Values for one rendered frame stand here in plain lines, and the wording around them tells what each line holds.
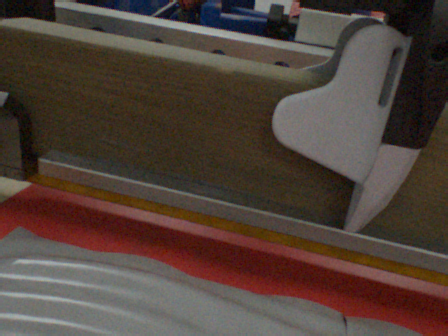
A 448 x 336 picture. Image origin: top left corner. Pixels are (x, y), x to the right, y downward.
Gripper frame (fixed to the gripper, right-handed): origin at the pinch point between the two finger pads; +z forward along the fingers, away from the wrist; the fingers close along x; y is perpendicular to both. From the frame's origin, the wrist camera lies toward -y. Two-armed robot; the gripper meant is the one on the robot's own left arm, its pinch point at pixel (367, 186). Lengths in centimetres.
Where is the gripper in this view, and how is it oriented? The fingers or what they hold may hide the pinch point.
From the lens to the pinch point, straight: 22.1
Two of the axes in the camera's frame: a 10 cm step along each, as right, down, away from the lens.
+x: -2.1, 3.9, -9.0
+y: -9.7, -2.1, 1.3
